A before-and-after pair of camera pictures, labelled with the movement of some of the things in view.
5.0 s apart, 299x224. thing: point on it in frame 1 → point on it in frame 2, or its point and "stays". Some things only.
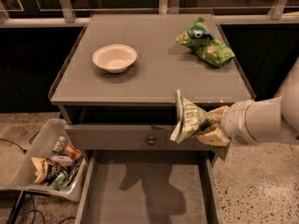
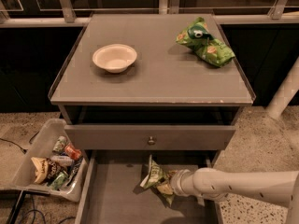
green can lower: (60, 180) stays
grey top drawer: (127, 137) stays
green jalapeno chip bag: (192, 119) → (157, 176)
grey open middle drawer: (148, 187) stays
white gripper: (235, 121) → (177, 181)
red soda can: (74, 153) stays
